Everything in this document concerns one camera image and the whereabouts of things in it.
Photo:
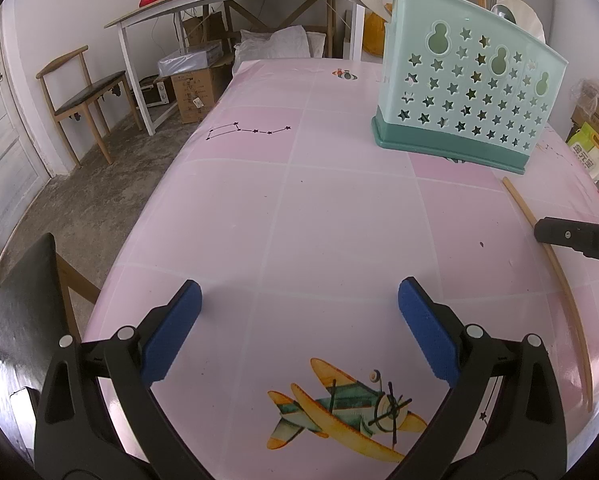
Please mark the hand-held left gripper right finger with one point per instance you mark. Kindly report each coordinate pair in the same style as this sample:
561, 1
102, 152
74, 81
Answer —
427, 332

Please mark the white sack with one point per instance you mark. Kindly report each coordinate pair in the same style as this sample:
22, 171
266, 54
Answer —
279, 45

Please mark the pink printed tablecloth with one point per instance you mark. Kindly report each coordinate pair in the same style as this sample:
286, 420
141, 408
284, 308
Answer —
304, 220

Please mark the white plastic ladle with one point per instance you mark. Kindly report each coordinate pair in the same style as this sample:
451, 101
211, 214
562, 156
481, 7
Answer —
527, 20

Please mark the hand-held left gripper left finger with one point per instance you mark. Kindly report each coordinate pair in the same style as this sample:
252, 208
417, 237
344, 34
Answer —
172, 332

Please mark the wooden chair with black seat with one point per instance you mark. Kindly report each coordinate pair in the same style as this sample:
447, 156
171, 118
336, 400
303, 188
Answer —
24, 300

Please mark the large metal ladle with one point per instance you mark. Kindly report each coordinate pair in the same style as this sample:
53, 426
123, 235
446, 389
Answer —
502, 12

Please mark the white door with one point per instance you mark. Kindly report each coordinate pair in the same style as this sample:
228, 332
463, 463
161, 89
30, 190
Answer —
9, 135

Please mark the silver wrapped box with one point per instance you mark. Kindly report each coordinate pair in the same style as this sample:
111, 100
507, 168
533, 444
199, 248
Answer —
189, 60

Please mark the wooden chair with dark seat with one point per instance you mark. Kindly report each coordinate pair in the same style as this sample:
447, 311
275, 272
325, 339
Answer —
89, 92

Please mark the flattened cardboard box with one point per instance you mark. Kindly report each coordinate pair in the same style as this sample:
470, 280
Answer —
202, 30

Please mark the yellow plastic bag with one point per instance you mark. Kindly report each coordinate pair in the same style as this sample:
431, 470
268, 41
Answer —
372, 35

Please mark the teal star-cut utensil holder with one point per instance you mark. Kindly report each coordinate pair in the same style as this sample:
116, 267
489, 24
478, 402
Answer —
459, 95

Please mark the white toaster oven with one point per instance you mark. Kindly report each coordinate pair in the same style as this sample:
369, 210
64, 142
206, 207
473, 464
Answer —
157, 94

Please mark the yellow and white rice bag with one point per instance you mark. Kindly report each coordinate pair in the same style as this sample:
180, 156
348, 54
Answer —
587, 152

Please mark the brown cardboard box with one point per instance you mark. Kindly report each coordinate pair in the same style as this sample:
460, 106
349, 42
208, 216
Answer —
197, 95

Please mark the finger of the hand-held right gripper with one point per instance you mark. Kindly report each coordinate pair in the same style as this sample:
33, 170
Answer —
562, 234

